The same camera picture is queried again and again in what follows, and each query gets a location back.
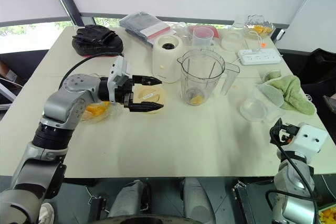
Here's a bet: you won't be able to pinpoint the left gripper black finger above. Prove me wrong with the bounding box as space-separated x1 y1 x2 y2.
129 100 165 113
132 75 163 86

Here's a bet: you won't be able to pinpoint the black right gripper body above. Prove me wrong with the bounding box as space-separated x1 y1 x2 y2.
278 123 300 146

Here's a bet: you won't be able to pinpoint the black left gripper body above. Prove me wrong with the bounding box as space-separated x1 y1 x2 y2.
115 76 136 108

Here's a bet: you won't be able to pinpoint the cream blender lid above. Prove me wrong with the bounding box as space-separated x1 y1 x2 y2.
132 83 168 116

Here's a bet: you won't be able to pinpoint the orange segments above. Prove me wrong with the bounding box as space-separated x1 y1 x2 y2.
84 101 111 120
189 94 205 105

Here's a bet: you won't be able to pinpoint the clear blender jar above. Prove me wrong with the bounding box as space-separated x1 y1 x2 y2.
176 48 241 107

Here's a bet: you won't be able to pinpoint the white blender base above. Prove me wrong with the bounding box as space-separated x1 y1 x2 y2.
152 34 184 83

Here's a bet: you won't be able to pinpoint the orange segments on glass plate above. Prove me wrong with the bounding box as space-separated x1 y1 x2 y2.
84 101 111 120

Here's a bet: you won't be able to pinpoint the clear tipped measuring cup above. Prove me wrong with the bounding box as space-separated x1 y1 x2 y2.
239 81 286 124

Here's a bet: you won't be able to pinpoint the green towel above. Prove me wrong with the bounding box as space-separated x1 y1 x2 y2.
263 70 316 116

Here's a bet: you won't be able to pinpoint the dark fabric pack plastic bag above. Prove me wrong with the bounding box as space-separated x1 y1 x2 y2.
119 11 179 49

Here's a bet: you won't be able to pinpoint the crumpled clear plastic wrap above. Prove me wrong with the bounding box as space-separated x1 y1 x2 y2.
170 21 195 44

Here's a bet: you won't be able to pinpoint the black crumpled glove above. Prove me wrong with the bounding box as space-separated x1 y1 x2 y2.
75 24 118 44

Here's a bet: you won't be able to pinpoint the black bag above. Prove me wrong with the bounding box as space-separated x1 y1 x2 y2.
278 47 336 133

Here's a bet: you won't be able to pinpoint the white power strip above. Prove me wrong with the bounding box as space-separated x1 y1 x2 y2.
237 48 282 66

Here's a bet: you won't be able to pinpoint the clear upright measuring cup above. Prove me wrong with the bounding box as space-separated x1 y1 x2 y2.
192 26 215 49

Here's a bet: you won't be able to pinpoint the black case with latches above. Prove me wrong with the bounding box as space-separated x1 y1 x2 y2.
232 180 277 224

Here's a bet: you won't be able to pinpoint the red flat item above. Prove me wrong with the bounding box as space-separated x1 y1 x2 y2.
188 25 221 39

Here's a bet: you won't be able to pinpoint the black and silver small device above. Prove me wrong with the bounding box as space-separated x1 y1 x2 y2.
275 28 286 42

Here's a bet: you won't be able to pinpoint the silver robot leg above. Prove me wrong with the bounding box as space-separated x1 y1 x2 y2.
107 178 152 220
182 176 219 224

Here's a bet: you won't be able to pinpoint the translucent white dome lid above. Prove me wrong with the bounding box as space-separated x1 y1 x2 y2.
219 29 247 51

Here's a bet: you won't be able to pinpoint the yellow pieces in container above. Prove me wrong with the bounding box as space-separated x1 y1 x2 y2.
317 207 336 224

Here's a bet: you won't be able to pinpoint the orange pieces in wavy bowl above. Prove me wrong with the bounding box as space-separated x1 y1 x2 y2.
250 24 273 38

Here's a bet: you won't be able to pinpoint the clear wavy glass bowl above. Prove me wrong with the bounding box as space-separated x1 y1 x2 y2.
243 14 276 39

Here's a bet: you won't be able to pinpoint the small clear cup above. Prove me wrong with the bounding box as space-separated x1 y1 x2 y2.
233 15 249 30

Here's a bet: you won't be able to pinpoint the white shoe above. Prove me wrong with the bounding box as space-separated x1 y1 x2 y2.
38 202 56 224

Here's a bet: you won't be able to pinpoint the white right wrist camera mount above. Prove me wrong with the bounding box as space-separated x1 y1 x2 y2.
288 123 329 161

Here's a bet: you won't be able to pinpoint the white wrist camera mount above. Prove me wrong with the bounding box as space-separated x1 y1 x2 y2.
288 123 329 161
107 55 134 103

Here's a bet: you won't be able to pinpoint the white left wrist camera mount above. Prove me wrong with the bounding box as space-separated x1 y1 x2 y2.
107 55 134 103

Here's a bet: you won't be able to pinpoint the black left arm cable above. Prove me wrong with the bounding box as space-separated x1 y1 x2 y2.
58 52 124 90

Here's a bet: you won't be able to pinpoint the thin white cable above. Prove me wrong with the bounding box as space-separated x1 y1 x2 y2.
248 30 265 52

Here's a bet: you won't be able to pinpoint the white frame stand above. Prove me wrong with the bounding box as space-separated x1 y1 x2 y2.
0 76 19 110

